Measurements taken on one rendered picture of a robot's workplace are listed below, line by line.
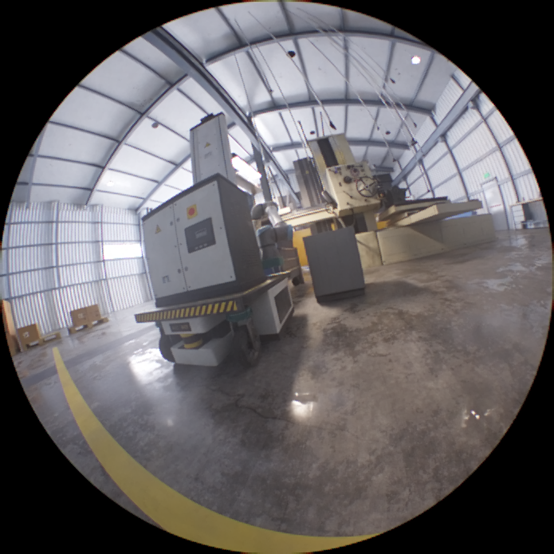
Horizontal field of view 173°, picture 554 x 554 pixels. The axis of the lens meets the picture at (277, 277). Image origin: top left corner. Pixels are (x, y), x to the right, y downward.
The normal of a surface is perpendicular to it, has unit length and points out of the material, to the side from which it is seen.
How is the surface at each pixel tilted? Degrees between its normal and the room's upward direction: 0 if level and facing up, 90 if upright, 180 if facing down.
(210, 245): 90
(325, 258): 90
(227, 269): 90
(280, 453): 0
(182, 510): 0
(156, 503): 0
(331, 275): 90
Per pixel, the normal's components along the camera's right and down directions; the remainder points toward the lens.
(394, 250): -0.28, 0.13
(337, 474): -0.22, -0.97
